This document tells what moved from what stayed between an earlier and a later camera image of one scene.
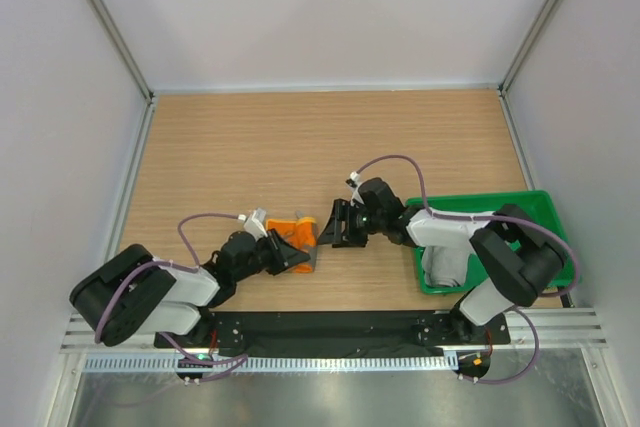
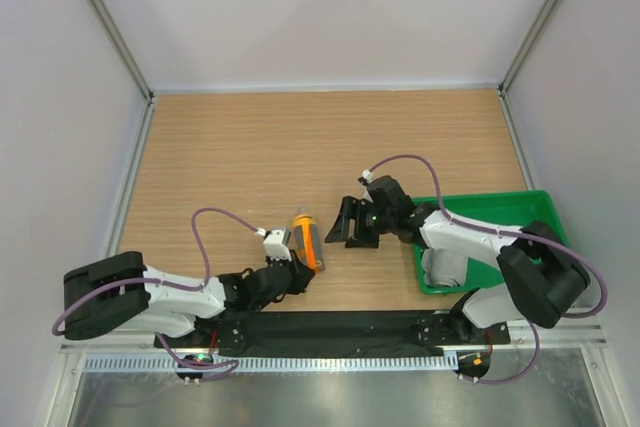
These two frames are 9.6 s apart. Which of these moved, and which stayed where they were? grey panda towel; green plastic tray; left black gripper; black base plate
Moved: left black gripper
Stayed: grey panda towel; black base plate; green plastic tray
